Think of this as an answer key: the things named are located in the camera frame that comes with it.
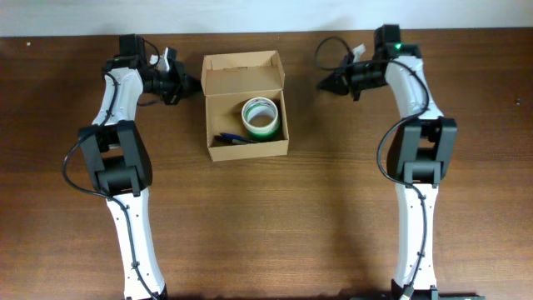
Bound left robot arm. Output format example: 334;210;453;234
75;34;202;299

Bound white masking tape roll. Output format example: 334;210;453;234
241;97;280;128

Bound blue pen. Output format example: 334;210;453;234
220;132;259;143

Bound black sharpie marker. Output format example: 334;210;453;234
214;135;249;145

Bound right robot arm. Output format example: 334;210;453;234
316;24;457;299

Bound green tape roll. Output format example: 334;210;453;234
247;123;281;142

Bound brown cardboard box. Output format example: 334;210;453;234
202;50;290;162

